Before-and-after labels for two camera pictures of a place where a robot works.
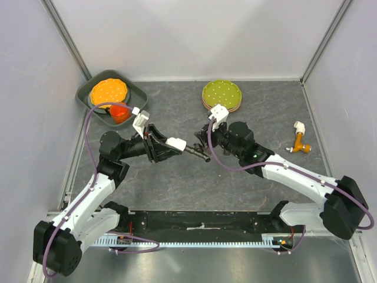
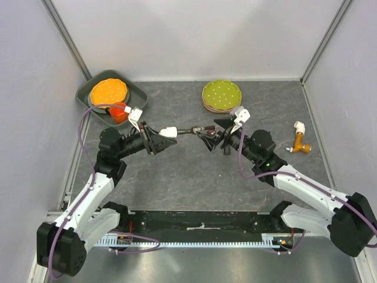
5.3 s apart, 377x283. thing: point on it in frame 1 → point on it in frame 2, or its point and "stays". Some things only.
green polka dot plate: [221, 92] stays
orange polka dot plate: [109, 91] stays
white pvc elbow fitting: [177, 142] → [170, 132]
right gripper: [203, 135] stays
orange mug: [121, 114] stays
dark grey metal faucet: [198, 150] → [195, 129]
